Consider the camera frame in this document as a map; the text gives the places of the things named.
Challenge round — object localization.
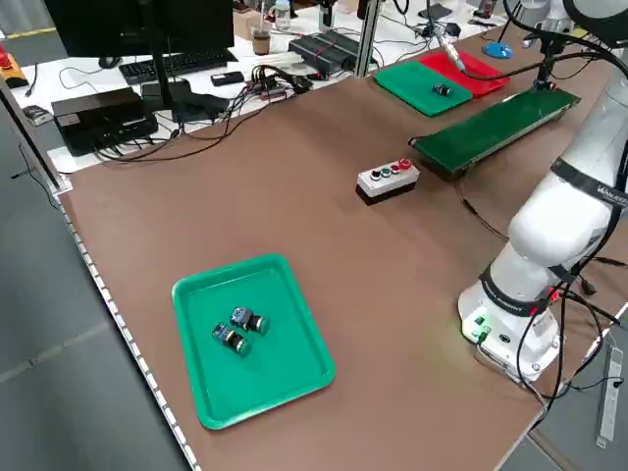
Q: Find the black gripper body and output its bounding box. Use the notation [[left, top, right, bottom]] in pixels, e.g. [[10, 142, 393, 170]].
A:
[[530, 29, 570, 54]]

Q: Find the white button control box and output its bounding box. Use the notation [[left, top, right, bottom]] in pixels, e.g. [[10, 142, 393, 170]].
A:
[[355, 157, 422, 207]]

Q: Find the green conveyor belt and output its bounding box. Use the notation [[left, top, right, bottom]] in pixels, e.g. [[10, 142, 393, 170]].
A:
[[407, 87, 583, 177]]

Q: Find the black electronics box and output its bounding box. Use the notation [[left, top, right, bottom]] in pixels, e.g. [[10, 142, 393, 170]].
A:
[[51, 87, 161, 158]]

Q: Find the yellow emergency stop box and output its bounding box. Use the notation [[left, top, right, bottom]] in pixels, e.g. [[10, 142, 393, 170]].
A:
[[0, 43, 26, 90]]

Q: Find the blue desk lamp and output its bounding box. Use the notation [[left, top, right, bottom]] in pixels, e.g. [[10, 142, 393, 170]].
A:
[[482, 41, 514, 61]]

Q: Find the red plastic tray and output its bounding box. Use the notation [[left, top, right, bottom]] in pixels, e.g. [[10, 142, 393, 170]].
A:
[[419, 50, 511, 99]]

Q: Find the green plastic tray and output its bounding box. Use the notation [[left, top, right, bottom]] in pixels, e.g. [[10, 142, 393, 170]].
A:
[[171, 253, 338, 432], [372, 60, 473, 118]]

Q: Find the grey finned power supply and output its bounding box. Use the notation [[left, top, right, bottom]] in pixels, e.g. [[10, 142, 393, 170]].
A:
[[288, 34, 358, 79], [313, 28, 380, 66]]

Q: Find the brown paper cup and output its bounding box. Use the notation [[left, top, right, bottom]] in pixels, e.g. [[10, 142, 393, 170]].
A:
[[250, 26, 274, 56]]

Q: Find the grey power strip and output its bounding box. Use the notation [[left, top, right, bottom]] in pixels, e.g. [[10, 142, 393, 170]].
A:
[[596, 342, 625, 447]]

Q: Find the black keyboard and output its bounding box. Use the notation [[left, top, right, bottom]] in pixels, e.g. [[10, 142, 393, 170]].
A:
[[119, 46, 239, 85]]

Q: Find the black computer monitor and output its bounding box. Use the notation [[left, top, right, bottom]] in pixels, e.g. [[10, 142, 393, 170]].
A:
[[43, 0, 236, 124]]

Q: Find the black conveyor power cable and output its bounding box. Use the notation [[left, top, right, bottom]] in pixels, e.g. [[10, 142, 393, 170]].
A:
[[453, 174, 511, 241]]

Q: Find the aluminium frame post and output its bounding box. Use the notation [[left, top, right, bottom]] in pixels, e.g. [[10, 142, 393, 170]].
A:
[[352, 0, 385, 79]]

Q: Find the aluminium frame profile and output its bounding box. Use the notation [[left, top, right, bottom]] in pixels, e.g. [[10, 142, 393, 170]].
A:
[[0, 78, 75, 196]]

